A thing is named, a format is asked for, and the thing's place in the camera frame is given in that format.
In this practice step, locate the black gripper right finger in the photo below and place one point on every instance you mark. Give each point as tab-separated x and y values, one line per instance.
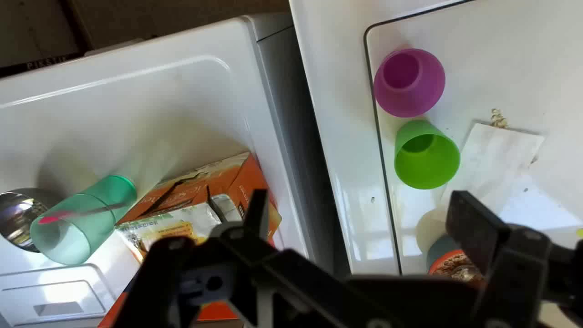
516	274

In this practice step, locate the orange bowl with grey outside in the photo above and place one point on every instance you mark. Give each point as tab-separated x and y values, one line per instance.
440	256

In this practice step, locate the purple plastic cup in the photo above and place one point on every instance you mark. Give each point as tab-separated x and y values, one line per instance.
420	92

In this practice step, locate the white paper sheet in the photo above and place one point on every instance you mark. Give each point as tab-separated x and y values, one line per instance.
504	157

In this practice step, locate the green plastic cup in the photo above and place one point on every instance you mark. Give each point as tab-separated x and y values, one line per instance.
438	166

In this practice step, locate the shiny metal bowl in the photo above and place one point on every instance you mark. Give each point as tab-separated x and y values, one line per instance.
19	219

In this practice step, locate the white dryer lint hatch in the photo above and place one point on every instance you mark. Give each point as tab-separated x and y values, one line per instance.
55	297

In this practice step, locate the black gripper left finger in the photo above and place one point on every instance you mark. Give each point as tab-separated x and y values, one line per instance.
292	285

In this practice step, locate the pink plastic spoon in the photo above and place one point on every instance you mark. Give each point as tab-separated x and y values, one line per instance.
61	215

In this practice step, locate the translucent teal plastic cup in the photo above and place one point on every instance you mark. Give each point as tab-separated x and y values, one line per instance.
92	225

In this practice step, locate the white washing machine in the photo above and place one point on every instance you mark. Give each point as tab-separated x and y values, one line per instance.
340	121

